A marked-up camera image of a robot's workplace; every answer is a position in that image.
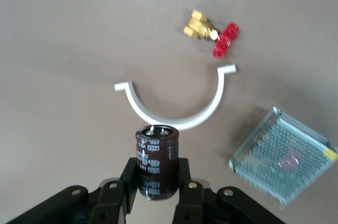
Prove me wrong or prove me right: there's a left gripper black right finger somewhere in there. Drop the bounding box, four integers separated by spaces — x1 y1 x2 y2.
173 157 286 224

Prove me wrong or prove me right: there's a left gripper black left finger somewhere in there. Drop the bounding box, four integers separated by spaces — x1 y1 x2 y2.
5 157 139 224

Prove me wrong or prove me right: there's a dark brown cylindrical capacitor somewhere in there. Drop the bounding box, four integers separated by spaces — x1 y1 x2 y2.
135 125 180 201

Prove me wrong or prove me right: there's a white semicircular pipe clamp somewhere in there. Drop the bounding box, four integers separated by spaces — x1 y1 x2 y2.
114 64 237 132

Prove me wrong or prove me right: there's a metal mesh power supply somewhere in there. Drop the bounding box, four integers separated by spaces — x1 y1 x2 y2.
228 106 338 208

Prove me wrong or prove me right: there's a brass valve red handle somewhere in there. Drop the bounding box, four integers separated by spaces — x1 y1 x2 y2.
183 8 240 60

